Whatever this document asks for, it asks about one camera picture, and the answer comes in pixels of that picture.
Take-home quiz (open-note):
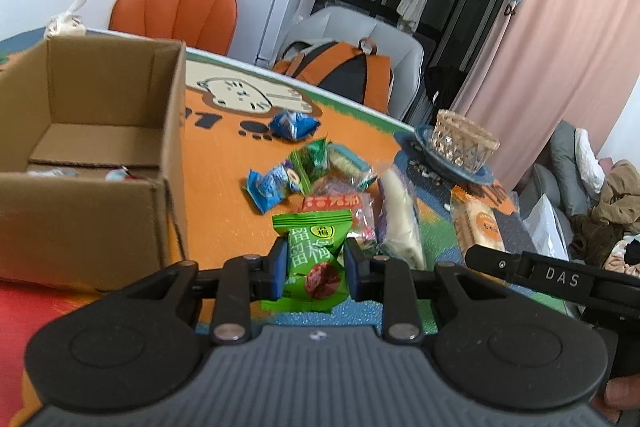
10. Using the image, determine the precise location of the long white bread packet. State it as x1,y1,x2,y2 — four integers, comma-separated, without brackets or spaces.
378,165,426,271

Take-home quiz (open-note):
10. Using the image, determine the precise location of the orange rice cracker packet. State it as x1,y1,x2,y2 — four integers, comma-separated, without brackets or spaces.
450,186,504,257

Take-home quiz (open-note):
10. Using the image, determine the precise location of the bright green plum packet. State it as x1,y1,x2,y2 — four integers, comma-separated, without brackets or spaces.
262,209,352,313

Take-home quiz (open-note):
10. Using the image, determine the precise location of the orange red snack packet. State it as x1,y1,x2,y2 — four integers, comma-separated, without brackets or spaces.
297,192,379,253

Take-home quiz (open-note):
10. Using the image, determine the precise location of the blue snack packet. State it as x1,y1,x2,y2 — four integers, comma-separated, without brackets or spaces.
245,160,301,213
269,110,320,142

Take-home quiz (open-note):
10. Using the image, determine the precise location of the dark green snack packet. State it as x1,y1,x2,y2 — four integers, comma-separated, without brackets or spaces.
288,138,330,195

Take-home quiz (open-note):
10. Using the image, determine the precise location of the red small snack packet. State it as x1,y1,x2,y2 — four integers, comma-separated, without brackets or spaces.
104,167,144,181

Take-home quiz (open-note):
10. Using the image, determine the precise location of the light blue cracker packet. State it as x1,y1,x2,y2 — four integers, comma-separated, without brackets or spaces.
328,142,378,191

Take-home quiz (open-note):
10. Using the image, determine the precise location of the white cake clear packet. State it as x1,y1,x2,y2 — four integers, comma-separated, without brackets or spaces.
27,167,79,178

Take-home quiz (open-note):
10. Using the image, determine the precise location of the person right hand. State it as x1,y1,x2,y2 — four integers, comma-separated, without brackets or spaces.
603,375,640,423

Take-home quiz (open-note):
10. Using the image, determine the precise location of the white plastic bag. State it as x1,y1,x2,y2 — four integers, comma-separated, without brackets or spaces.
523,195,570,261

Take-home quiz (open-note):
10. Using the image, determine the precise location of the grey cushion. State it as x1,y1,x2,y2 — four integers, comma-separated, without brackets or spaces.
528,120,605,218

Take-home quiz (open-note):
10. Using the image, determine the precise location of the woven bamboo basket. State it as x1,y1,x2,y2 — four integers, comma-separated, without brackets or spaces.
428,109,500,174

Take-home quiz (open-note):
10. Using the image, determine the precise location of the blue plate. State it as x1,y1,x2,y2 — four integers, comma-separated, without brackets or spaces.
413,123,497,186

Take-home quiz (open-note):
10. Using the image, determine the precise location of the cardboard box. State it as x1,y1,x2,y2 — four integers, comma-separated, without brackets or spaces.
1,36,188,291

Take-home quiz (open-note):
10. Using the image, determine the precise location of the orange black backpack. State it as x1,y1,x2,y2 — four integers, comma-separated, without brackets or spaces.
272,38,394,114

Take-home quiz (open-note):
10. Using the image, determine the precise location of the pink curtain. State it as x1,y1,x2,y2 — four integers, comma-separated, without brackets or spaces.
452,0,639,190

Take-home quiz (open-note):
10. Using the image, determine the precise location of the white grey chair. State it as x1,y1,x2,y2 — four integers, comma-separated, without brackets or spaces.
273,5,426,120

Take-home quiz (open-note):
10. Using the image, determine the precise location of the orange chair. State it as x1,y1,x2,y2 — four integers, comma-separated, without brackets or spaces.
108,0,238,55

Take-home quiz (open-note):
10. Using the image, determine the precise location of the tissue pack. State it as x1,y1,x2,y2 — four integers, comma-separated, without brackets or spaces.
43,0,87,39

